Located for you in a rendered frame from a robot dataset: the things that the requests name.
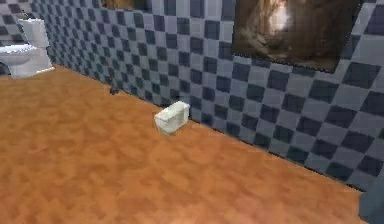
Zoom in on white box-shaped object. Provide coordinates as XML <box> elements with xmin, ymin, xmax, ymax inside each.
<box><xmin>153</xmin><ymin>100</ymin><xmax>191</xmax><ymax>136</ymax></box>

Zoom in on white toilet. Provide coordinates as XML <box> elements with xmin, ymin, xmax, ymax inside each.
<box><xmin>0</xmin><ymin>17</ymin><xmax>56</xmax><ymax>80</ymax></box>

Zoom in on brown framed wall picture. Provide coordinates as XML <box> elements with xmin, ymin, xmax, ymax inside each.
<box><xmin>232</xmin><ymin>0</ymin><xmax>365</xmax><ymax>74</ymax></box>

